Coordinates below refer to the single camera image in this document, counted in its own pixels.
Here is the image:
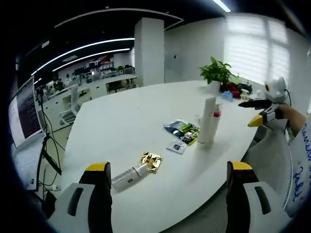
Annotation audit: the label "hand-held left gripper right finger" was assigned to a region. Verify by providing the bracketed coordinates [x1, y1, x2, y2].
[225, 160, 291, 233]

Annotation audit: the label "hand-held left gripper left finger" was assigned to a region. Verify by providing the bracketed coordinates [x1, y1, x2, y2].
[54, 162, 113, 233]

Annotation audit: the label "red collared skincare pump bottle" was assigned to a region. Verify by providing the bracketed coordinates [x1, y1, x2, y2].
[210, 101, 224, 142]

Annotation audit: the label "white skincare tube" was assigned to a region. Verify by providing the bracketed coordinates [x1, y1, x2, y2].
[196, 96, 218, 149]

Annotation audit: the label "grey green skincare sachet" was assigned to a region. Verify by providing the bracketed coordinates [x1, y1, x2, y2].
[163, 118, 201, 146]

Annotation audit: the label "gold foil skincare sachet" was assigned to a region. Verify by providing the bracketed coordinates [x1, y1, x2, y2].
[138, 151, 163, 174]

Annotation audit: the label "clear skincare sachet blue square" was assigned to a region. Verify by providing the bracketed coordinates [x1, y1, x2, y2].
[166, 138, 190, 155]

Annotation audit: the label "person's right hand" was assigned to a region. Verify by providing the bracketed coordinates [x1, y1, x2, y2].
[276, 103, 307, 133]

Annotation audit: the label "black bag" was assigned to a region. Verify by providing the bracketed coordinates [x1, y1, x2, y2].
[237, 82, 254, 95]

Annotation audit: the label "white mesh chair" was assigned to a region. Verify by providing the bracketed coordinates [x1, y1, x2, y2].
[247, 118, 294, 211]

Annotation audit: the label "white window blind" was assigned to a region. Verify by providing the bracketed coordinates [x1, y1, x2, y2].
[223, 14, 294, 87]

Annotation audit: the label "potted green plant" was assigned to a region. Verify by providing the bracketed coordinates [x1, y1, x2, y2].
[198, 56, 238, 92]

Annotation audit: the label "white office chair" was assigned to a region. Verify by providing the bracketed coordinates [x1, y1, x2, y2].
[59, 84, 83, 126]

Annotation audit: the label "computer monitor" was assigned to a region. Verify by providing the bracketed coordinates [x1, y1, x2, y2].
[8, 76, 45, 149]

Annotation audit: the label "white office counter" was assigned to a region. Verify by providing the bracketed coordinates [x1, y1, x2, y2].
[47, 74, 138, 104]

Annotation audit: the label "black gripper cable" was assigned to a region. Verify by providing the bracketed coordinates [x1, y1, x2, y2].
[283, 88, 293, 106]

